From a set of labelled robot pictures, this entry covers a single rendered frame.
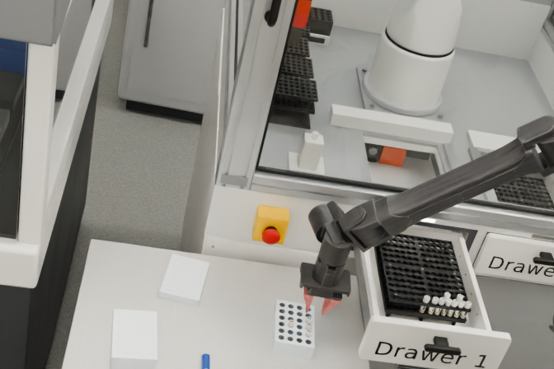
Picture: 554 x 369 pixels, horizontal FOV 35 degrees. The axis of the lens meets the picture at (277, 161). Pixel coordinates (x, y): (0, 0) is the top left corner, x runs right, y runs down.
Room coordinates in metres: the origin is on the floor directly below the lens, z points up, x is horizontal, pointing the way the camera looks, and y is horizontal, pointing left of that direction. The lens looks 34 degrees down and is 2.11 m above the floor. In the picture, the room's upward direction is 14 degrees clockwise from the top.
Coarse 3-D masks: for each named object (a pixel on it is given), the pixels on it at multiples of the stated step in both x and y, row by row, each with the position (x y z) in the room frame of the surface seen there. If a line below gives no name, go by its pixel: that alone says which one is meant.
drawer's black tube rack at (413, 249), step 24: (408, 240) 1.60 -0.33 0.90; (432, 240) 1.63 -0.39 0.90; (384, 264) 1.50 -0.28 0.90; (408, 264) 1.52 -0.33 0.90; (432, 264) 1.54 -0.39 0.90; (456, 264) 1.56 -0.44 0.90; (384, 288) 1.46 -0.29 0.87; (408, 288) 1.47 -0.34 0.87; (432, 288) 1.46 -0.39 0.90; (456, 288) 1.48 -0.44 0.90; (408, 312) 1.40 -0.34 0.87
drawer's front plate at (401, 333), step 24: (384, 336) 1.29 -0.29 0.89; (408, 336) 1.30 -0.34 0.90; (432, 336) 1.31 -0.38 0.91; (456, 336) 1.31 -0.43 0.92; (480, 336) 1.32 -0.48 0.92; (504, 336) 1.34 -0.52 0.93; (384, 360) 1.29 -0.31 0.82; (408, 360) 1.30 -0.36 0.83; (456, 360) 1.32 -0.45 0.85; (480, 360) 1.33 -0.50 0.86
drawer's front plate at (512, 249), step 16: (496, 240) 1.66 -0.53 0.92; (512, 240) 1.66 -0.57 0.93; (528, 240) 1.68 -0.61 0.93; (480, 256) 1.66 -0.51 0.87; (496, 256) 1.66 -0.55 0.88; (512, 256) 1.67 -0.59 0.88; (528, 256) 1.67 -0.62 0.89; (480, 272) 1.66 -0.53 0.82; (496, 272) 1.66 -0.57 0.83; (512, 272) 1.67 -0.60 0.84
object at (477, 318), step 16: (448, 240) 1.67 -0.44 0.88; (368, 256) 1.52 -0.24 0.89; (464, 256) 1.61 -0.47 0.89; (368, 272) 1.47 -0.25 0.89; (464, 272) 1.57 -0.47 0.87; (368, 288) 1.43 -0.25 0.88; (368, 304) 1.39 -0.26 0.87; (480, 304) 1.45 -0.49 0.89; (368, 320) 1.35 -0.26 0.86; (432, 320) 1.43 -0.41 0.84; (480, 320) 1.42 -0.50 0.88
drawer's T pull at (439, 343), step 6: (438, 336) 1.31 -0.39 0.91; (438, 342) 1.29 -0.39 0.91; (444, 342) 1.30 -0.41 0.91; (426, 348) 1.27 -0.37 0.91; (432, 348) 1.27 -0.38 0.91; (438, 348) 1.27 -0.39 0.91; (444, 348) 1.28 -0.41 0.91; (450, 348) 1.28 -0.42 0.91; (456, 348) 1.28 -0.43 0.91; (450, 354) 1.28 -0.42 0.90; (456, 354) 1.28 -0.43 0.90
